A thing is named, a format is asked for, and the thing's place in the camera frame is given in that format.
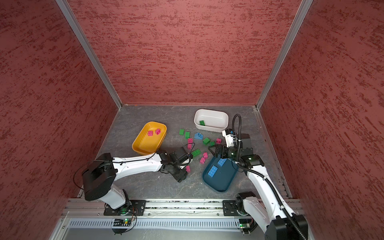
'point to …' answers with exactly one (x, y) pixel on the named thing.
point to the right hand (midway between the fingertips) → (213, 150)
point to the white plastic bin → (215, 121)
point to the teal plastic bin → (224, 176)
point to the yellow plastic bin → (149, 138)
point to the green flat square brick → (212, 143)
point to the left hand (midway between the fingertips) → (179, 176)
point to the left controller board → (120, 226)
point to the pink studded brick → (150, 133)
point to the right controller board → (245, 224)
